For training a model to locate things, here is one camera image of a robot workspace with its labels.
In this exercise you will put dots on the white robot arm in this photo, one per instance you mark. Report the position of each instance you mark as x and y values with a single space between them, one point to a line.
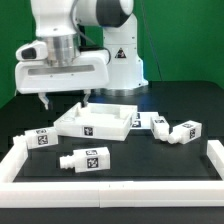
81 45

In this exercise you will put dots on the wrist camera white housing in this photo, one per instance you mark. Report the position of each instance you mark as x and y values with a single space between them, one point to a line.
37 50

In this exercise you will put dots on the white sheet with tags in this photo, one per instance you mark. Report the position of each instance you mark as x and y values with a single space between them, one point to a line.
143 120

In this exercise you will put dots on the white U-shaped fence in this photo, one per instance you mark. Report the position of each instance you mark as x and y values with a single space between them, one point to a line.
15 194

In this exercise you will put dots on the white square table top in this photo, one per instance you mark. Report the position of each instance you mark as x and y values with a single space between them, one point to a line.
97 121

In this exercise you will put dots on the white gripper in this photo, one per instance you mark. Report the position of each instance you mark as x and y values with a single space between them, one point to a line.
88 71

